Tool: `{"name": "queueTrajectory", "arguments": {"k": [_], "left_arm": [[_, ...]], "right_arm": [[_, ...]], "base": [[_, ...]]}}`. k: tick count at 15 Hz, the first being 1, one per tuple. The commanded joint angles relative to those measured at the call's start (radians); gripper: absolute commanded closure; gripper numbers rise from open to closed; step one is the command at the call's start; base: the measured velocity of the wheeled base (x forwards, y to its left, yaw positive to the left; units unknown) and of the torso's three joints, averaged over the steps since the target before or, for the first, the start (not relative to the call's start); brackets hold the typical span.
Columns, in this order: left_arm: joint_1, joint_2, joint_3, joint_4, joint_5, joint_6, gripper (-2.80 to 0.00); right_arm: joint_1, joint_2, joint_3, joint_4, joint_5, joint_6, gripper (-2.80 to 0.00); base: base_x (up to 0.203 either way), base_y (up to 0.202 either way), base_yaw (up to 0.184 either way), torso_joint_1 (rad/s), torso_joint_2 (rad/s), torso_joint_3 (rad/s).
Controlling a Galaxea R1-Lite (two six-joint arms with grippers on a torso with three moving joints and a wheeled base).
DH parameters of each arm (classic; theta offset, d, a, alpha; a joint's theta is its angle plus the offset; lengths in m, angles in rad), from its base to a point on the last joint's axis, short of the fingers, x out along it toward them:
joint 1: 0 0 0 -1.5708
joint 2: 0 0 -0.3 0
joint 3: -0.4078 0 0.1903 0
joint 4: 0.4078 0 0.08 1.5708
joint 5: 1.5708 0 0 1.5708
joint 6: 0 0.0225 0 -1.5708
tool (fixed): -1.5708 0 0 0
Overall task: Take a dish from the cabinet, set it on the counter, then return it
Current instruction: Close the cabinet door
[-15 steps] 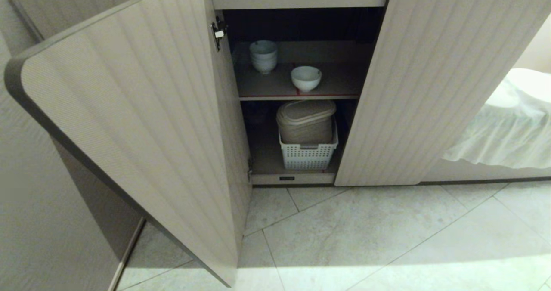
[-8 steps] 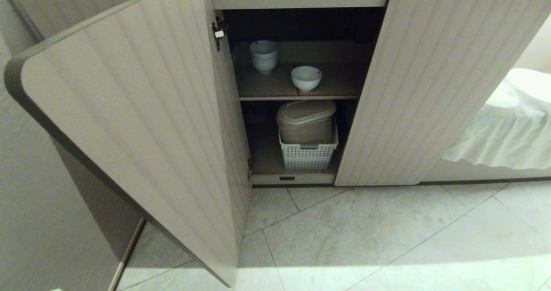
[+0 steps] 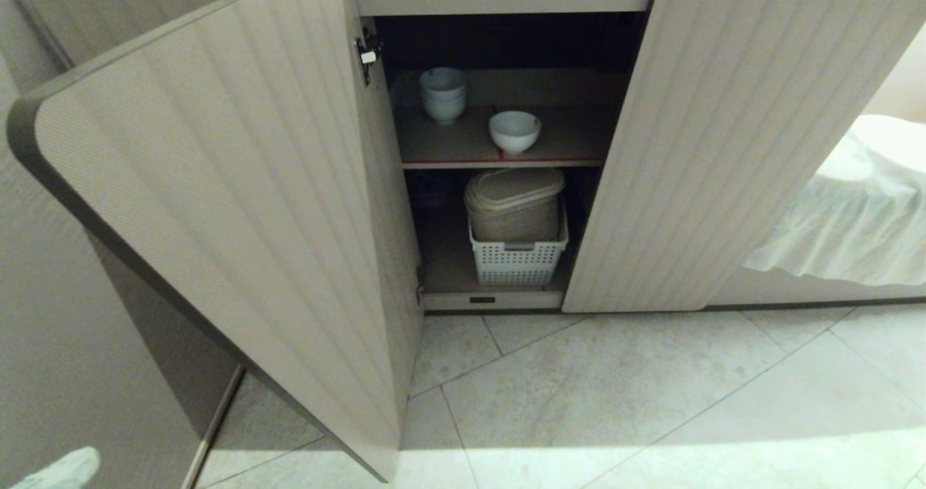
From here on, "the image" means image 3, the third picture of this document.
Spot cabinet shelf board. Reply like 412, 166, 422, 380
391, 68, 627, 170

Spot beige ribbed cabinet door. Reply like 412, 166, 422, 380
7, 0, 425, 483
562, 0, 926, 313

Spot beige lidded container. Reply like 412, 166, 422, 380
464, 168, 566, 244

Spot white perforated plastic basket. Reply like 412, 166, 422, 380
468, 207, 569, 286

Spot white ceramic bowl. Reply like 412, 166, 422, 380
489, 111, 542, 156

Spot stacked white ceramic bowls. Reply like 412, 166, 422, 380
419, 67, 468, 126

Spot metal door hinge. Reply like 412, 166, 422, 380
354, 27, 383, 86

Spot white cloth cover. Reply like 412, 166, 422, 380
743, 114, 926, 288

